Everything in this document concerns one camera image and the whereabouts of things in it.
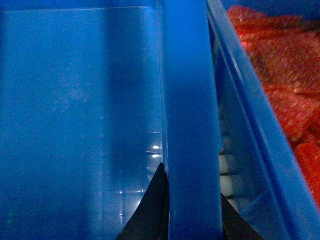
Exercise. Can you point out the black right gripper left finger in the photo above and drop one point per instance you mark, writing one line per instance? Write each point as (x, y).
(150, 221)

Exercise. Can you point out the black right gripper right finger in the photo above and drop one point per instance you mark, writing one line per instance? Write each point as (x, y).
(234, 226)

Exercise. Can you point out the large blue plastic crate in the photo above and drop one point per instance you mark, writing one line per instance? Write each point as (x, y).
(94, 95)

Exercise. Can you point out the neighbouring blue crate on shelf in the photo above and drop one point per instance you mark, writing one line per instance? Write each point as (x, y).
(269, 188)

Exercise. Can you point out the red mesh bag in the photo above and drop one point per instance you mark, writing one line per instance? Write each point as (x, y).
(285, 54)

